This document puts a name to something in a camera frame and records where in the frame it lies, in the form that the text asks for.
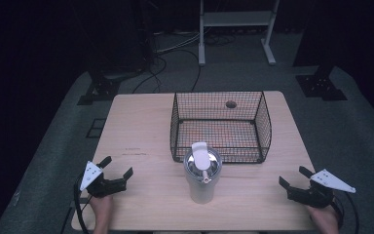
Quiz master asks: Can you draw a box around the white floor cable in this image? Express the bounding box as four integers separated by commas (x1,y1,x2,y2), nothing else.
154,30,203,55

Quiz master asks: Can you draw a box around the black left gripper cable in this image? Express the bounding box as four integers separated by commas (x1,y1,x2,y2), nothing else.
73,174,94,234

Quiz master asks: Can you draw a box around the white tumbler with lid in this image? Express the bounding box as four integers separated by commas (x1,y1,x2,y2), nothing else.
182,141,224,206

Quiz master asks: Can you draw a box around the black stand base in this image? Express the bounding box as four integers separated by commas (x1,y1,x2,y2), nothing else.
76,72,122,106
294,64,349,102

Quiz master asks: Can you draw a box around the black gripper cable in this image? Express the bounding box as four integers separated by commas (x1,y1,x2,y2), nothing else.
332,190,360,234
73,174,94,234

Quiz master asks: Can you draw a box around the white metal stand frame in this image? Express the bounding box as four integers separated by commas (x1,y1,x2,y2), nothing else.
198,0,281,67

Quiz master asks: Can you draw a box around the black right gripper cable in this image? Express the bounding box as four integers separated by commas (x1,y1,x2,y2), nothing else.
332,190,360,234

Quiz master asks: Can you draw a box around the person's left hand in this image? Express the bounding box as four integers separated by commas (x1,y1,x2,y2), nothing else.
88,194,115,224

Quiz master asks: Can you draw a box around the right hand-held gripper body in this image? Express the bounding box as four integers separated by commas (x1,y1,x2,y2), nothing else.
286,168,357,210

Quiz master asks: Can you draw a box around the black floor cable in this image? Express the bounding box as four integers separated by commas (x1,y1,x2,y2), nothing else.
131,48,203,96

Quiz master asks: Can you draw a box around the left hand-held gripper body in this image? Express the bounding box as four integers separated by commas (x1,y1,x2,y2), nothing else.
79,160,128,199

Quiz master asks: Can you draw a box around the person's right hand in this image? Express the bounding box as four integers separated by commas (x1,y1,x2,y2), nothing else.
306,204,341,234

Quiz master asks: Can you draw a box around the black wire basket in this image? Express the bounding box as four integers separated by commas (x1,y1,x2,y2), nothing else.
169,90,273,165

